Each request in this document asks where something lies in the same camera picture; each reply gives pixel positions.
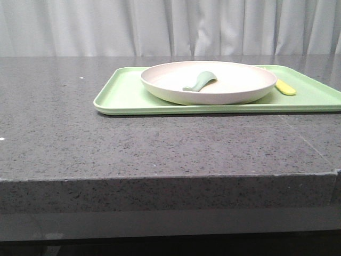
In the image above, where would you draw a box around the light green tray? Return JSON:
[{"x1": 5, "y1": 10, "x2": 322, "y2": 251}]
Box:
[{"x1": 93, "y1": 65, "x2": 340, "y2": 116}]

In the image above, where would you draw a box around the yellow plastic fork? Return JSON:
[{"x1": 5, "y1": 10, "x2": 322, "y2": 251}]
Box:
[{"x1": 261, "y1": 66, "x2": 297, "y2": 96}]

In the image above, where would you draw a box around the grey curtain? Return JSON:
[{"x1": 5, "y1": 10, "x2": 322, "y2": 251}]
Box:
[{"x1": 1, "y1": 1, "x2": 340, "y2": 57}]

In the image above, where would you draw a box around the beige round plate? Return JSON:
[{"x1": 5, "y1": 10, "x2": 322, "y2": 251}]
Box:
[{"x1": 141, "y1": 61, "x2": 277, "y2": 105}]

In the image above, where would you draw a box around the mint green spoon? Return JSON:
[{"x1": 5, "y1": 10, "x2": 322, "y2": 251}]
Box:
[{"x1": 182, "y1": 71, "x2": 217, "y2": 92}]

